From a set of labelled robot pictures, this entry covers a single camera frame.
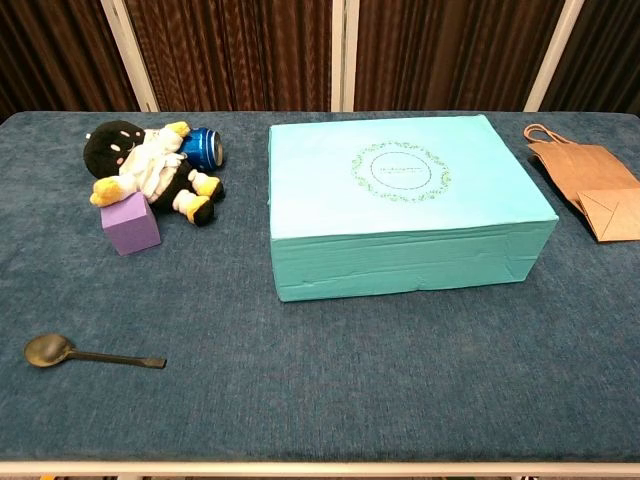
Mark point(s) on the purple block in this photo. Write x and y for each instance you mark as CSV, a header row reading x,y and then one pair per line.
x,y
130,227

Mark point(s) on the black-headed plush doll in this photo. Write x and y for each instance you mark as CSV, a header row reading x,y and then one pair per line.
x,y
150,170

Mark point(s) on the white frame post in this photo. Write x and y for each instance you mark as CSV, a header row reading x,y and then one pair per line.
x,y
552,55
344,55
131,55

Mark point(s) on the dark metal spoon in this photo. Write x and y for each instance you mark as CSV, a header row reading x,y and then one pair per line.
x,y
47,350

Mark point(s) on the light blue shoe box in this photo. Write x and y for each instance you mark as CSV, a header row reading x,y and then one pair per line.
x,y
400,225

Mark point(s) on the brown paper bag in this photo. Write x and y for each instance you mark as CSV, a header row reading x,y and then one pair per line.
x,y
585,170

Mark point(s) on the blue drink can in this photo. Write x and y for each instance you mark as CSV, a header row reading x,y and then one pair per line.
x,y
202,147

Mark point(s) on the blue tablecloth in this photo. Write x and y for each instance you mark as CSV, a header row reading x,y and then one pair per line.
x,y
250,350

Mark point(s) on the dark brown curtain panel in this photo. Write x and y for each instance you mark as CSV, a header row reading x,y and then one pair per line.
x,y
610,50
50,50
450,50
235,50

